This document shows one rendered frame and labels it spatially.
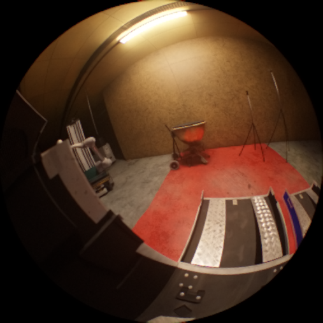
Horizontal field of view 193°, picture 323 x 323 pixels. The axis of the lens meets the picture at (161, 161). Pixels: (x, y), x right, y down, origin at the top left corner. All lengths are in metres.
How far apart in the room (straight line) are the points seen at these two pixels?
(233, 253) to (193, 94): 2.76
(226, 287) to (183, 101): 2.92
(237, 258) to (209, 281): 0.30
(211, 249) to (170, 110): 2.68
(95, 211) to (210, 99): 2.56
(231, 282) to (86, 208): 0.79
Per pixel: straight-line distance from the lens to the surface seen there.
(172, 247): 0.98
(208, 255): 0.78
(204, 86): 2.60
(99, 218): 0.16
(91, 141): 1.76
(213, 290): 0.77
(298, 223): 1.28
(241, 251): 0.97
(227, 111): 2.58
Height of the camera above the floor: 0.93
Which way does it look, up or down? 21 degrees down
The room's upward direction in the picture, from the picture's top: 18 degrees counter-clockwise
